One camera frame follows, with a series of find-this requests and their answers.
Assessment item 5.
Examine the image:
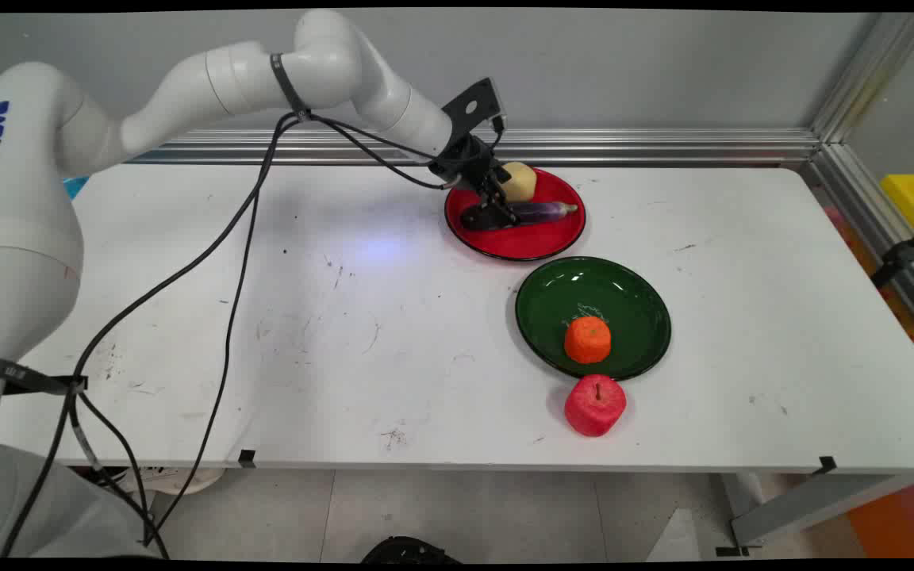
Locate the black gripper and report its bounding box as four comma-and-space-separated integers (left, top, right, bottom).
428, 133, 519, 232

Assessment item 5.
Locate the purple eggplant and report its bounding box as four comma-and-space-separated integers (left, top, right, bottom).
508, 201, 579, 225

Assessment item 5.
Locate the orange fruit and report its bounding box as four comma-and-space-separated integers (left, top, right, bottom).
564, 316, 613, 365

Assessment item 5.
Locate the red plate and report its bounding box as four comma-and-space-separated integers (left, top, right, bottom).
444, 167, 587, 262

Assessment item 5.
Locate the yellowish potato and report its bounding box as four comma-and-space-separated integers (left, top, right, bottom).
501, 162, 538, 202

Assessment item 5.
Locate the green plate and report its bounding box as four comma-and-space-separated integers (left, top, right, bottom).
515, 256, 672, 381

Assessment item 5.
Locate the red apple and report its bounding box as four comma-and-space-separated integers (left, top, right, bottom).
564, 374, 628, 438

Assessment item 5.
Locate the black round object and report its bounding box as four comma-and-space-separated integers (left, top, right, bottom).
360, 536, 463, 565

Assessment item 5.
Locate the white shoe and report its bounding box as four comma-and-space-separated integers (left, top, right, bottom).
117, 467, 227, 497

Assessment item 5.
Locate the grey table leg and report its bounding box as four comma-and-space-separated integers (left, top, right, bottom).
712, 472, 906, 556

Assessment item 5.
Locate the orange box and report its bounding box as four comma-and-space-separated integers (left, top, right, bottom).
846, 474, 914, 558

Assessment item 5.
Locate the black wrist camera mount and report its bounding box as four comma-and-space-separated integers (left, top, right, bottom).
441, 77, 506, 132

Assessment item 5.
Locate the long aluminium frame rail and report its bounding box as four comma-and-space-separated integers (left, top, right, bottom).
125, 128, 823, 167

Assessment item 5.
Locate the black cable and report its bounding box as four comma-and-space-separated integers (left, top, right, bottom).
0, 111, 458, 558
68, 115, 458, 550

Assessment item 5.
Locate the aluminium corner frame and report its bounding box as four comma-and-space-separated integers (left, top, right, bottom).
809, 12, 914, 354

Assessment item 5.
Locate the black printed velcro strap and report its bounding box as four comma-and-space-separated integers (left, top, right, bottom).
0, 356, 90, 397

